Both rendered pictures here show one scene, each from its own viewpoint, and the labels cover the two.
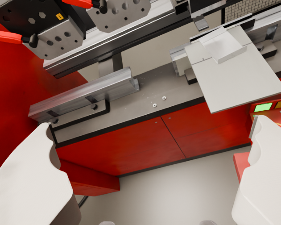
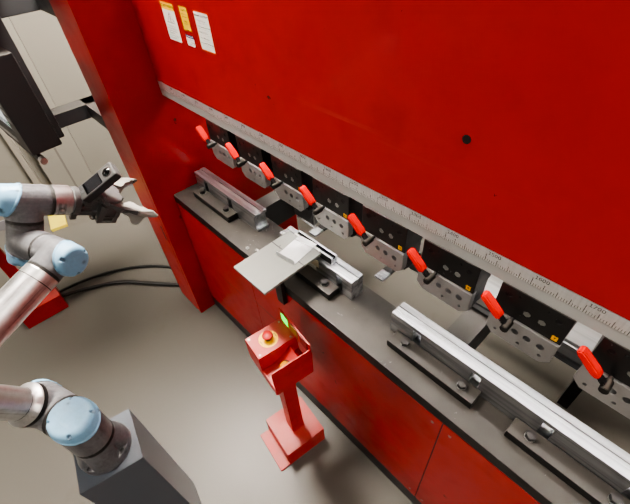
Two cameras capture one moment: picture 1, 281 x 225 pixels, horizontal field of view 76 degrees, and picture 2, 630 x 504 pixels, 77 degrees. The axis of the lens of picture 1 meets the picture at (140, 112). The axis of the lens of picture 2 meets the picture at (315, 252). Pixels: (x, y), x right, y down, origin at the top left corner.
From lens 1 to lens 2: 117 cm
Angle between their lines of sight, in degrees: 20
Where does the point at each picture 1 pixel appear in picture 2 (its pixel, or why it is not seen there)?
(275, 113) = (287, 333)
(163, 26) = not seen: hidden behind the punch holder
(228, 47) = (295, 254)
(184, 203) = (220, 382)
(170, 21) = not seen: hidden behind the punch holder
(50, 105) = (209, 179)
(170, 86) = not seen: hidden behind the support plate
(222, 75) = (266, 261)
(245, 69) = (275, 270)
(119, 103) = (240, 225)
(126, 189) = (206, 317)
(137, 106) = (242, 238)
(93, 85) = (238, 196)
